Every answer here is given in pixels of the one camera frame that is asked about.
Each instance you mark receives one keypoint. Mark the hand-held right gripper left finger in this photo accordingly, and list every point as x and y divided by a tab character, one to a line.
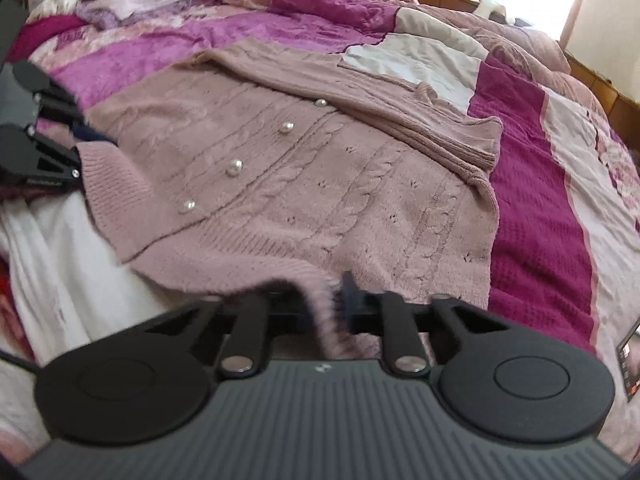
290	321

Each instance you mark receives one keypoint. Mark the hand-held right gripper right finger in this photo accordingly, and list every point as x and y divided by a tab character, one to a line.
350	295

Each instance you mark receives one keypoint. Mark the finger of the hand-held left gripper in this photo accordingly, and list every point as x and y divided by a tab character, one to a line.
50	97
35	160

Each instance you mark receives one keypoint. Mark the pink knit cardigan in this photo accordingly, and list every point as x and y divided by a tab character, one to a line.
325	185

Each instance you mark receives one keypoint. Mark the white bed sheet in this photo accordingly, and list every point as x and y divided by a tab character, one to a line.
60	270

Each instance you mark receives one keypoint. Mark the purple patchwork quilt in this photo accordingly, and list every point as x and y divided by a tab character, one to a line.
535	210

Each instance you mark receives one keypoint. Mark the black smartphone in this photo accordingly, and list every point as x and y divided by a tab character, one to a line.
631	360

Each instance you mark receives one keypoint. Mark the pink fuzzy comforter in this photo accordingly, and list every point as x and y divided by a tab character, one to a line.
540	45

